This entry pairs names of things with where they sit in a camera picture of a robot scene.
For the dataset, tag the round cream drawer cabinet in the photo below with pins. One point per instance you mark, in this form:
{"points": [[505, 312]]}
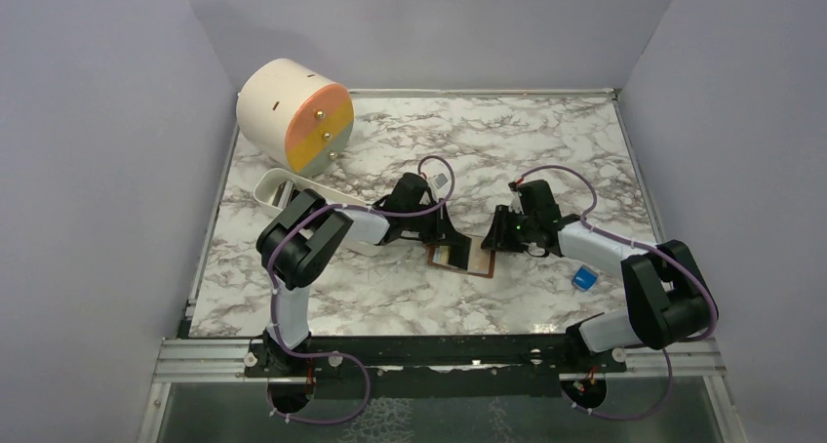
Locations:
{"points": [[299, 118]]}

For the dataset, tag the white rectangular plastic tray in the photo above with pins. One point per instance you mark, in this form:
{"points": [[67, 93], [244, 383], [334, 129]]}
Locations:
{"points": [[362, 237]]}

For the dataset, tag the small blue object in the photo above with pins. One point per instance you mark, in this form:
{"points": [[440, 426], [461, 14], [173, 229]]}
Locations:
{"points": [[585, 278]]}

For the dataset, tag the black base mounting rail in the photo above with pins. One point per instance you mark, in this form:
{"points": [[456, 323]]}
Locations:
{"points": [[334, 367]]}

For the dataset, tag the stack of cards in tray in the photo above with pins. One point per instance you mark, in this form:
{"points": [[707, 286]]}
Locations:
{"points": [[284, 194]]}

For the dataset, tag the gold credit card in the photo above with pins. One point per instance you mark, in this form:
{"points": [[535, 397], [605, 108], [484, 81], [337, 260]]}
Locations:
{"points": [[481, 261]]}

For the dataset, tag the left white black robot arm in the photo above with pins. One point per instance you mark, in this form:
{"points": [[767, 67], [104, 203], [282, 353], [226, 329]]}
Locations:
{"points": [[297, 246]]}

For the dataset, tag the brown leather card holder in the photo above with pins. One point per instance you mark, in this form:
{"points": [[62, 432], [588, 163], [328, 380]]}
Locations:
{"points": [[459, 258]]}

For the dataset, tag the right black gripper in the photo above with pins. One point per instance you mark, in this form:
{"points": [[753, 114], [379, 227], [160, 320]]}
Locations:
{"points": [[497, 239]]}

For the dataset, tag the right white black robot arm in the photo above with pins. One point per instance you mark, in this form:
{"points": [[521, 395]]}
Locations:
{"points": [[665, 296]]}

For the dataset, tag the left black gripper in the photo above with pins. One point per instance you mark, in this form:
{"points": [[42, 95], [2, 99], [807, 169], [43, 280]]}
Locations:
{"points": [[443, 229]]}

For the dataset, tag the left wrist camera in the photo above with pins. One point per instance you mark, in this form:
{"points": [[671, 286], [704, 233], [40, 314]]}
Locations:
{"points": [[439, 181]]}

